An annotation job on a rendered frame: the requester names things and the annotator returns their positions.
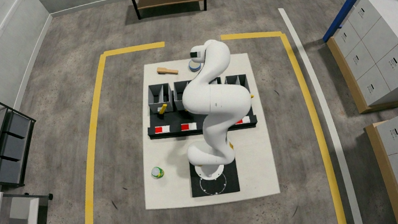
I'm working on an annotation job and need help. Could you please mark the small round tin with blue rim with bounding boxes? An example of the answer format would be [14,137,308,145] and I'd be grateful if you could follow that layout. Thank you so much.
[189,60,201,72]

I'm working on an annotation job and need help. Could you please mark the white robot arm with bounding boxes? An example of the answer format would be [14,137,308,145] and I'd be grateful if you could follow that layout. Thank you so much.
[182,40,251,180]

